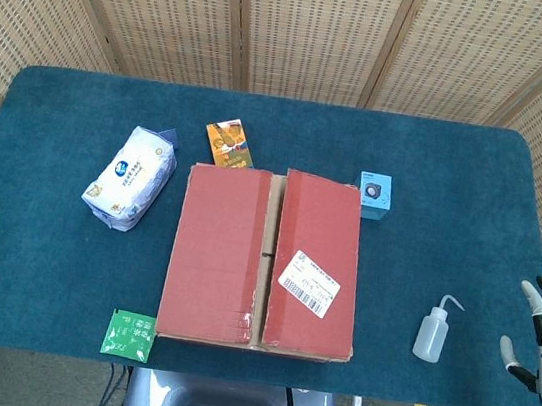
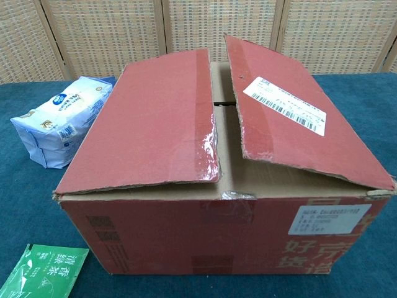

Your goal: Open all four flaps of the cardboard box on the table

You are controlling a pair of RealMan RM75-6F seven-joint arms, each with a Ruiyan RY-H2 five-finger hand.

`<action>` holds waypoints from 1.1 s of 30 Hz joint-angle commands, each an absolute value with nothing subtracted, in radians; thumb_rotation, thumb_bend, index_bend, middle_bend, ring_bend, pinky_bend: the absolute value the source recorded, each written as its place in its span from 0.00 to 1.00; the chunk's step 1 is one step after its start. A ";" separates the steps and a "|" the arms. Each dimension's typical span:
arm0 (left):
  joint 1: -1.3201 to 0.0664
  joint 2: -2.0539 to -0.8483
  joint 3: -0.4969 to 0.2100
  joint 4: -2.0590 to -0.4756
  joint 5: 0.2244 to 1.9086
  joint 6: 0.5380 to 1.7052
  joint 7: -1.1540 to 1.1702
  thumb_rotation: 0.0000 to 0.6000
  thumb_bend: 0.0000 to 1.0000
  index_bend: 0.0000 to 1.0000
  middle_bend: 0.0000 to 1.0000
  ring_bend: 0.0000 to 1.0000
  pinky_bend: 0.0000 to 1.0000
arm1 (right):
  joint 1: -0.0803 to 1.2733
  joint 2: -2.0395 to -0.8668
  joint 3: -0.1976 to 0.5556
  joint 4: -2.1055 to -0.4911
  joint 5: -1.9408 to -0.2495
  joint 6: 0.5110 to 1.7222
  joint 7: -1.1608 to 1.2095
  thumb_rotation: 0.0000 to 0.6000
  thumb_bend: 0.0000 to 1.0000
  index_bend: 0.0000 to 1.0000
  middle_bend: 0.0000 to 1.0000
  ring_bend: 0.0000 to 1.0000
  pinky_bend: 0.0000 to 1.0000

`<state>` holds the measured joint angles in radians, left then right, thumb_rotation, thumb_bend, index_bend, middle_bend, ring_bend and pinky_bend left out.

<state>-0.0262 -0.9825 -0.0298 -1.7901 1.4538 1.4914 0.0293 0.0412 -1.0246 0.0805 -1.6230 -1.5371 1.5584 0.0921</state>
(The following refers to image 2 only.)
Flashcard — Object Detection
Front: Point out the red printed cardboard box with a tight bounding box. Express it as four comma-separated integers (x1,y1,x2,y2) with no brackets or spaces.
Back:
52,34,396,276

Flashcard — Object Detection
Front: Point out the white blue tissue pack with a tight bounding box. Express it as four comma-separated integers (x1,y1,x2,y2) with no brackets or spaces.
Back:
10,76,117,169

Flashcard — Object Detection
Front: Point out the woven bamboo folding screen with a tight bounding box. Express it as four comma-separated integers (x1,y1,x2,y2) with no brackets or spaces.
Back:
0,0,397,85

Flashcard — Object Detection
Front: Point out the green tea sachet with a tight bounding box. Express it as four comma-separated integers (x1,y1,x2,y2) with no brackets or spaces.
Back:
0,243,90,298

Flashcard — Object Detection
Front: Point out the blue table cloth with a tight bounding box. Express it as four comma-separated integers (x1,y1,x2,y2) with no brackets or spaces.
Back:
0,73,397,298

